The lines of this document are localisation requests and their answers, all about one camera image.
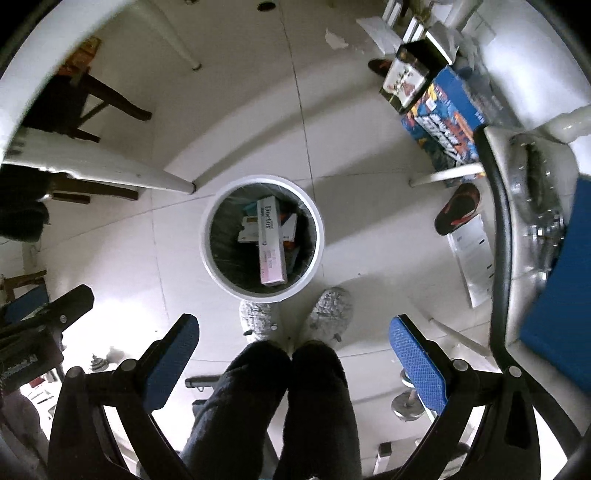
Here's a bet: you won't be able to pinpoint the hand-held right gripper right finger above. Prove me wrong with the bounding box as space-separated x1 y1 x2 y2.
389 315 541 480

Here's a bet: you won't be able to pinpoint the blue printed carton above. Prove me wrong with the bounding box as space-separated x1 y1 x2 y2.
401 65 490 188

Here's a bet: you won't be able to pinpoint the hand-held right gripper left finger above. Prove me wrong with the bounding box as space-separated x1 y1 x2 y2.
48 314 200 480

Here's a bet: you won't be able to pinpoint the blue seat wooden chair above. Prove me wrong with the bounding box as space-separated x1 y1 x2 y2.
0 271 51 324

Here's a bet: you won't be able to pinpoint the person's dark pants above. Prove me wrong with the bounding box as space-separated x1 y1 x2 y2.
178 340 363 480

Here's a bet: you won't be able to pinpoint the black box white label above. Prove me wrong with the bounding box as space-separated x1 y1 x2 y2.
379 41 455 115

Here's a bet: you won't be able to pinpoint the torn paper scrap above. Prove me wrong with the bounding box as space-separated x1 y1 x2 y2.
324 28 349 51

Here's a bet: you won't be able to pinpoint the grey fluffy slipper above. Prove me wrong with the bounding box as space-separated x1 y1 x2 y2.
305 287 354 344
239 300 278 344

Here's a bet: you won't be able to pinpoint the small dumbbell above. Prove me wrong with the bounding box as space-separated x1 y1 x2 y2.
392 369 437 423
90 353 123 374

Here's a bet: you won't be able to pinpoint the white printed paper sheet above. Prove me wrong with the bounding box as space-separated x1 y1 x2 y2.
447 215 495 309

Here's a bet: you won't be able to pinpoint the white round trash bin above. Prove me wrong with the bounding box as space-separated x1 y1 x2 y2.
199 174 326 304

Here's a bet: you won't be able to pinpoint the dark wooden chair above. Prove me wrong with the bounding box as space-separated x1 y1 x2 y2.
21 65 153 206

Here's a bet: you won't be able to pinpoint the orange printed carton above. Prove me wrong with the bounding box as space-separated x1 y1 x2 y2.
55 37 102 77

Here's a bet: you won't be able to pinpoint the long pink white box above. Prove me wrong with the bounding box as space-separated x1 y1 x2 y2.
256 196 288 286

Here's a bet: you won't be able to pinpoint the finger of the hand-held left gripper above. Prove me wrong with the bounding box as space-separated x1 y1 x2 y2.
14 285 95 330

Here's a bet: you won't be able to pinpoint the white blue medicine box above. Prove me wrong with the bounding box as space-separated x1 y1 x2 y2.
238 200 262 244

